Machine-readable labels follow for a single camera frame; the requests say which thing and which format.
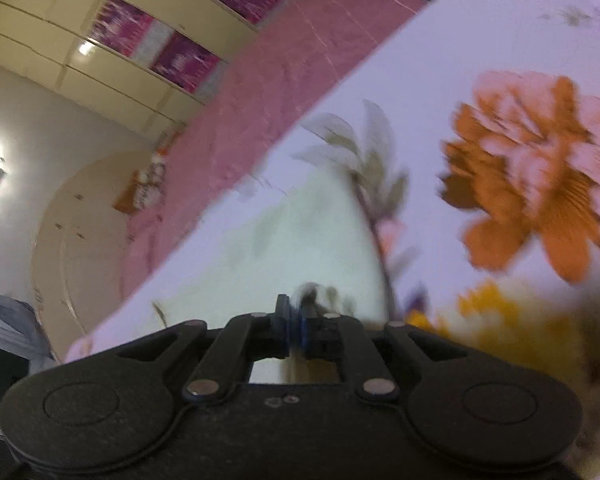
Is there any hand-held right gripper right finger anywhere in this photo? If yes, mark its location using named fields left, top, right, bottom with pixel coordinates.
left=300, top=302, right=468, bottom=406

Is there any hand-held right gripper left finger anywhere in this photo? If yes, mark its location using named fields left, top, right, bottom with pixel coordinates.
left=112, top=294, right=293, bottom=406

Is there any patterned cream pillow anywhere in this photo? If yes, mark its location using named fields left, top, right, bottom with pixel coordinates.
left=134, top=152, right=170, bottom=207

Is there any pale green long-sleeved top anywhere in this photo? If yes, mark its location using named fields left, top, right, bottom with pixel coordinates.
left=152, top=172, right=398, bottom=386

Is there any orange pillow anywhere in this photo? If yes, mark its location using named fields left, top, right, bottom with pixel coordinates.
left=111, top=169, right=143, bottom=212

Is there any blue-grey curtain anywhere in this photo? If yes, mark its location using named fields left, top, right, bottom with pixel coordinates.
left=0, top=282, right=56, bottom=362

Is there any cream arched headboard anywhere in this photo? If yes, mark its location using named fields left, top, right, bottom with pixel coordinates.
left=30, top=152, right=171, bottom=356

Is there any lilac floral blanket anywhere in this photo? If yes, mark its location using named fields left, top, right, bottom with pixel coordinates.
left=62, top=0, right=600, bottom=480

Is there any cream wardrobe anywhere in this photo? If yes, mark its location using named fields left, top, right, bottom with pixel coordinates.
left=0, top=0, right=331, bottom=136

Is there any pink bed sheet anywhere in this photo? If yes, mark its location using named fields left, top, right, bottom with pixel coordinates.
left=117, top=0, right=428, bottom=306

